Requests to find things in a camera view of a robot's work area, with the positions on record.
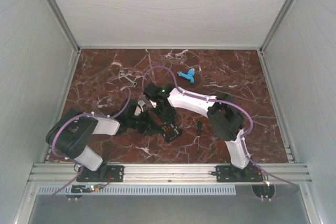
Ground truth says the aluminium front rail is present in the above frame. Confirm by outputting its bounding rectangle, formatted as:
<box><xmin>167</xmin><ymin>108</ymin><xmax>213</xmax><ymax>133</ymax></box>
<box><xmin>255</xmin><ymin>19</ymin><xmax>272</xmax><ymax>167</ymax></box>
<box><xmin>28</xmin><ymin>163</ymin><xmax>312</xmax><ymax>185</ymax></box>

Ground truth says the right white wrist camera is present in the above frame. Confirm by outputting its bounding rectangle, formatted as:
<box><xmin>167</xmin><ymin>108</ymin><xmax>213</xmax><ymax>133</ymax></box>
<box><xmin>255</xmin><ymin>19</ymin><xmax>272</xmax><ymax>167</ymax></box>
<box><xmin>149</xmin><ymin>99</ymin><xmax>157</xmax><ymax>108</ymax></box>

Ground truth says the black fuse box base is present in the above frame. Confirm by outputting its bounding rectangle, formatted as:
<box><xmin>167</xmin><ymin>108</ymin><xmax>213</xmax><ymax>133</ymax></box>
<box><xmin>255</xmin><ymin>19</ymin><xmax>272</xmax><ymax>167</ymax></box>
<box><xmin>161</xmin><ymin>122</ymin><xmax>182</xmax><ymax>143</ymax></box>

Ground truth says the blue glue gun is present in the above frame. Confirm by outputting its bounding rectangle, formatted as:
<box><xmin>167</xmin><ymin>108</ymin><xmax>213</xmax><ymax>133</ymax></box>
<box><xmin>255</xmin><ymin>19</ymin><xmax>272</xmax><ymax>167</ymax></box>
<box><xmin>177</xmin><ymin>68</ymin><xmax>196</xmax><ymax>84</ymax></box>

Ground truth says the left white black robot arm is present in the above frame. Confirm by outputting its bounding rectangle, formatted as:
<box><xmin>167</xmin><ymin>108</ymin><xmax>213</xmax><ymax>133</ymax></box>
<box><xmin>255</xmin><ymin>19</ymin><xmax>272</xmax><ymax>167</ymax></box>
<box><xmin>46</xmin><ymin>99</ymin><xmax>162</xmax><ymax>181</ymax></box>

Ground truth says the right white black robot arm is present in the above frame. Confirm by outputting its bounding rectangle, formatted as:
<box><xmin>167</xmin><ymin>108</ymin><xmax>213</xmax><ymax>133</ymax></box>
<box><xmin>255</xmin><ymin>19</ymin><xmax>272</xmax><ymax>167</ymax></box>
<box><xmin>143</xmin><ymin>83</ymin><xmax>251</xmax><ymax>181</ymax></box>

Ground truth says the yellow black handle screwdriver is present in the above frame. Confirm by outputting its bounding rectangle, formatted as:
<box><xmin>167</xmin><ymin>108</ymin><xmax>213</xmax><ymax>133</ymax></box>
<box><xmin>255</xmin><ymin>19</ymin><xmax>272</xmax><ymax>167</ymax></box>
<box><xmin>197</xmin><ymin>120</ymin><xmax>202</xmax><ymax>149</ymax></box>

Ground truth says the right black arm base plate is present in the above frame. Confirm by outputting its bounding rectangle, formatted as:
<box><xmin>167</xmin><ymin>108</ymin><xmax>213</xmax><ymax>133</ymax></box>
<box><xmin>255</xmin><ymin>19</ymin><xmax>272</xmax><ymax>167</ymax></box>
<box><xmin>210</xmin><ymin>165</ymin><xmax>264</xmax><ymax>183</ymax></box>

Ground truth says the silver ratchet wrench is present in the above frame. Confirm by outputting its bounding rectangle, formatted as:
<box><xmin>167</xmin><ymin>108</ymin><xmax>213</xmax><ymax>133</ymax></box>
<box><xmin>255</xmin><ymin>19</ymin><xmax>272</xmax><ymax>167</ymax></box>
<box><xmin>119</xmin><ymin>71</ymin><xmax>138</xmax><ymax>87</ymax></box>

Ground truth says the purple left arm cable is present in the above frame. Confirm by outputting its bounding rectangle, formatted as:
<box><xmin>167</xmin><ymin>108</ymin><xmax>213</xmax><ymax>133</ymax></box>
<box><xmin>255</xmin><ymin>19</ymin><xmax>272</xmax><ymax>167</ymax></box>
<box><xmin>40</xmin><ymin>86</ymin><xmax>132</xmax><ymax>206</ymax></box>

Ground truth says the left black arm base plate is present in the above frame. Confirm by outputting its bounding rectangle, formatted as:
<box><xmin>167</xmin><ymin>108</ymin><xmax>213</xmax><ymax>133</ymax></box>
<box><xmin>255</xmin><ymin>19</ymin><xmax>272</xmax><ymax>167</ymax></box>
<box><xmin>76</xmin><ymin>165</ymin><xmax>124</xmax><ymax>183</ymax></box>

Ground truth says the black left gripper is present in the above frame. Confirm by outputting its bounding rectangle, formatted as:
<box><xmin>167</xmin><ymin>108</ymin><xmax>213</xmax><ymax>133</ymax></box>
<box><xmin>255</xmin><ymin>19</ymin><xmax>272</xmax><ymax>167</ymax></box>
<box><xmin>128</xmin><ymin>111</ymin><xmax>163</xmax><ymax>136</ymax></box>

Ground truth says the clear plastic fuse box lid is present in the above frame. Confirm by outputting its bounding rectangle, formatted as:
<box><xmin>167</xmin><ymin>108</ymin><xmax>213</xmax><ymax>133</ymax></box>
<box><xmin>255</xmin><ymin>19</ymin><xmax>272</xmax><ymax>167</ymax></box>
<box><xmin>138</xmin><ymin>96</ymin><xmax>151</xmax><ymax>106</ymax></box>

